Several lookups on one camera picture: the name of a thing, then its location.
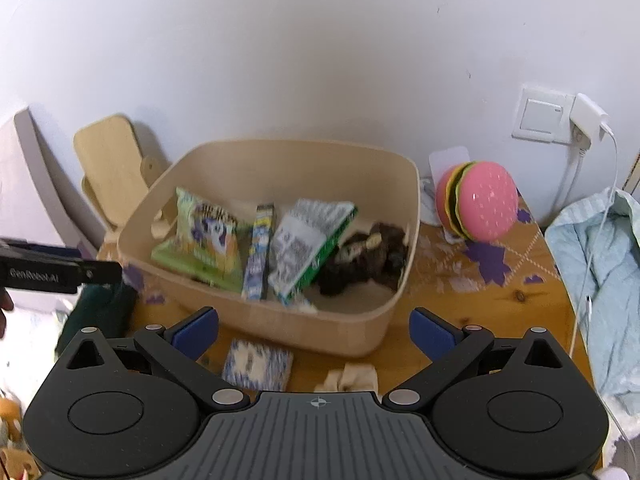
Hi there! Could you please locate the green cartoon snack bag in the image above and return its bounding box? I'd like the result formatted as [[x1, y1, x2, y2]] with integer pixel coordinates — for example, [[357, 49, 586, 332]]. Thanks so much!
[[151, 188, 252, 294]]

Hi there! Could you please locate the blue cartoon candy box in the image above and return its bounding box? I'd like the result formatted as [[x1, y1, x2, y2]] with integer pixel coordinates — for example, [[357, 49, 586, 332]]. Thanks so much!
[[242, 204, 276, 301]]

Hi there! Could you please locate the brown plush hair clip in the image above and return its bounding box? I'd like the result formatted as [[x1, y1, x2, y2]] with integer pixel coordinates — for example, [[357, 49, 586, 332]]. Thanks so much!
[[314, 222, 408, 297]]

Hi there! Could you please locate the grey green snack bag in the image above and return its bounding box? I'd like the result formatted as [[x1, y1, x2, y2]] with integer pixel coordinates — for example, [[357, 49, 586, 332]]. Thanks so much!
[[268, 198, 358, 306]]

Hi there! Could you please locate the purple board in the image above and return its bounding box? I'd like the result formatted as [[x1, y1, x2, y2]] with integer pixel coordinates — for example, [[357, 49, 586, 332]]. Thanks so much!
[[0, 110, 96, 257]]

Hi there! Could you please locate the dark green tissue pack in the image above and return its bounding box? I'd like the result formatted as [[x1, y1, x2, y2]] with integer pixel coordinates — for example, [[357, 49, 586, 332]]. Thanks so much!
[[55, 282, 138, 356]]

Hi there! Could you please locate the wooden stand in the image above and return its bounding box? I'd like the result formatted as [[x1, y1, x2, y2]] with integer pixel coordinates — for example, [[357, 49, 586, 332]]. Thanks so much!
[[73, 114, 169, 242]]

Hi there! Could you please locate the blue white patterned box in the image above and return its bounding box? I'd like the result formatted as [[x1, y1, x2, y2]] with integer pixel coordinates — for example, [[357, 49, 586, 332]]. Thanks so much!
[[221, 339, 294, 392]]

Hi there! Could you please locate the beige bow hair accessory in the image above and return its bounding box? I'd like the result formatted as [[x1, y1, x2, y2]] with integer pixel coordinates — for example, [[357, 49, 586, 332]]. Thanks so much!
[[314, 363, 378, 394]]

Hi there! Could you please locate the light blue cloth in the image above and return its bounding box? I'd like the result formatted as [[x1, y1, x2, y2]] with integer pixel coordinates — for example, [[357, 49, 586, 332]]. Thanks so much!
[[544, 190, 639, 416]]

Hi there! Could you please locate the pink burger toy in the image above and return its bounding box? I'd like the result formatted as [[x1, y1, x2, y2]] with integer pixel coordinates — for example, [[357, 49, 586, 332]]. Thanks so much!
[[436, 162, 518, 243]]

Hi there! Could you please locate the white round stand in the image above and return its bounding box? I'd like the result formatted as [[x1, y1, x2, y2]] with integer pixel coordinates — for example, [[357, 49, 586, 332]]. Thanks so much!
[[420, 146, 471, 226]]

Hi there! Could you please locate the beige plastic storage bin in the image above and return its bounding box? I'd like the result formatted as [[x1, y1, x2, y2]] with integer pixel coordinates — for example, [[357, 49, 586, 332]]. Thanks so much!
[[117, 139, 421, 358]]

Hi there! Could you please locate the white power adapter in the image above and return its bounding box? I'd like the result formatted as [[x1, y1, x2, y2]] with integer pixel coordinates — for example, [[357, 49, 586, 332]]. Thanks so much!
[[570, 93, 608, 151]]

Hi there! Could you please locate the white charging cable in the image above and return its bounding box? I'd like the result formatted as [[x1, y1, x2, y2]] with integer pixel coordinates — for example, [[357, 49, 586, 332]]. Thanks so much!
[[566, 129, 632, 441]]

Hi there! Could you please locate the white wall socket plate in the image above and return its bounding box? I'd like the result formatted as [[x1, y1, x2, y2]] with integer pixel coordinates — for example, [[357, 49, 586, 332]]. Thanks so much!
[[512, 86, 575, 145]]

